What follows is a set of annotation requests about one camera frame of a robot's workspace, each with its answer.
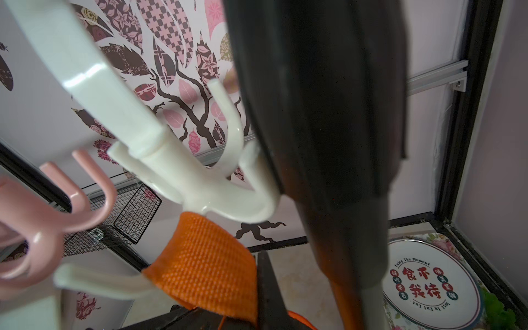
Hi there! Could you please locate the black clothes rack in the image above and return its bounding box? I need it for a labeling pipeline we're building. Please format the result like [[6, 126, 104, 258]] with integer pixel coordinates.
[[224, 1, 407, 329]]

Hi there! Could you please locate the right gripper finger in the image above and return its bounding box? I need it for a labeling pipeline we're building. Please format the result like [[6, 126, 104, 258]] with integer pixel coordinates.
[[125, 251, 314, 329]]

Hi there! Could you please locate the black wire basket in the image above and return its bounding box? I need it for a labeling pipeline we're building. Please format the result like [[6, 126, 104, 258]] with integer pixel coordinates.
[[63, 180, 162, 257]]

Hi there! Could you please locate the white plastic hook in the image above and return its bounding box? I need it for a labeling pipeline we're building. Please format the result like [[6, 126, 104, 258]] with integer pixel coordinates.
[[7, 1, 281, 300]]

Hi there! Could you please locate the bright orange sling bag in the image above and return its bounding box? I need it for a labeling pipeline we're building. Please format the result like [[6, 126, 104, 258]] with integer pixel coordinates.
[[142, 211, 318, 330]]

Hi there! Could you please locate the pink plastic hook rightmost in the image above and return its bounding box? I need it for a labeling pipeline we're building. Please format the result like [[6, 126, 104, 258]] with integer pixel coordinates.
[[1, 150, 117, 301]]

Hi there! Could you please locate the white round printed plate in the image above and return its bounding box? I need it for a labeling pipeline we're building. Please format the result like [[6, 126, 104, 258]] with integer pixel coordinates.
[[382, 239, 484, 329]]

